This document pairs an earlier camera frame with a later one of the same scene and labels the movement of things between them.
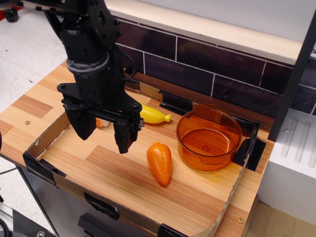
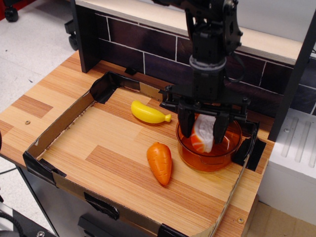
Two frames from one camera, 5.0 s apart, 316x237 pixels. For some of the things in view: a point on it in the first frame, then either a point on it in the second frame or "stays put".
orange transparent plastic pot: (207, 138) stays put
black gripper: (99, 87) → (209, 94)
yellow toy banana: (150, 115) stays put
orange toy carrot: (159, 157) stays put
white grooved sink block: (289, 179) stays put
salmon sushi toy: (100, 122) → (202, 138)
